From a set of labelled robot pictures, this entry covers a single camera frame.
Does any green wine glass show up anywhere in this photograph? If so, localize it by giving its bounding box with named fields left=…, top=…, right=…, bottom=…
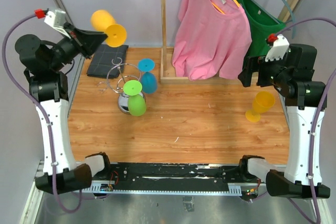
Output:
left=123, top=80, right=146, bottom=116

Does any green t-shirt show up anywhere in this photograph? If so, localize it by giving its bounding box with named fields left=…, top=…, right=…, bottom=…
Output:
left=237, top=0, right=286, bottom=66

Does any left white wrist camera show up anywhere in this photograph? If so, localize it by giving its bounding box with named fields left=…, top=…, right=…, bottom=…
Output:
left=34, top=8, right=69, bottom=37

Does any blue wine glass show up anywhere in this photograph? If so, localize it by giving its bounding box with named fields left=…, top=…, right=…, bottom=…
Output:
left=138, top=58, right=158, bottom=94

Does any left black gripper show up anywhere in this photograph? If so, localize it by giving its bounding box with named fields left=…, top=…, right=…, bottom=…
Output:
left=49, top=22, right=108, bottom=71

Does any dark grey folded cloth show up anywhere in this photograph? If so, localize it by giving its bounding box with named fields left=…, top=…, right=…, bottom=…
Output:
left=87, top=44, right=129, bottom=79

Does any pink t-shirt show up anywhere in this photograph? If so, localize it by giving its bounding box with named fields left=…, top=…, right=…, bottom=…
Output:
left=172, top=0, right=252, bottom=81

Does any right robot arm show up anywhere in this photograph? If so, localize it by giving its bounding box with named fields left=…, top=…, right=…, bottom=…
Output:
left=238, top=44, right=330, bottom=199

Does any wooden clothes rack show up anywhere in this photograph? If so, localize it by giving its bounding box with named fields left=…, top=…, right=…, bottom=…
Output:
left=160, top=0, right=301, bottom=84

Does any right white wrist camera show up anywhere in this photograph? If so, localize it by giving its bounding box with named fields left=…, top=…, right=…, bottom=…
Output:
left=265, top=34, right=289, bottom=62

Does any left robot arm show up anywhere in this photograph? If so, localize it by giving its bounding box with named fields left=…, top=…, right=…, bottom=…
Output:
left=15, top=23, right=112, bottom=194

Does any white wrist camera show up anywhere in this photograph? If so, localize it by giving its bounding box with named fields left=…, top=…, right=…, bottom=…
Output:
left=34, top=8, right=69, bottom=37
left=265, top=34, right=289, bottom=62

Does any orange wine glass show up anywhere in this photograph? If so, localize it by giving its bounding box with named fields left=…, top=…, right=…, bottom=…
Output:
left=91, top=9, right=127, bottom=48
left=245, top=91, right=275, bottom=122

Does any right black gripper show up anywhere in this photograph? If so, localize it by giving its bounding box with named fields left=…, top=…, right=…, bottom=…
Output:
left=237, top=51, right=291, bottom=88

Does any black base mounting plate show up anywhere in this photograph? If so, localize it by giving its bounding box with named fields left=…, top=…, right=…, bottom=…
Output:
left=91, top=163, right=265, bottom=195

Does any chrome wine glass rack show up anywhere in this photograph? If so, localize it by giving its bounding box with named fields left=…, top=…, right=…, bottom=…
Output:
left=97, top=57, right=142, bottom=115

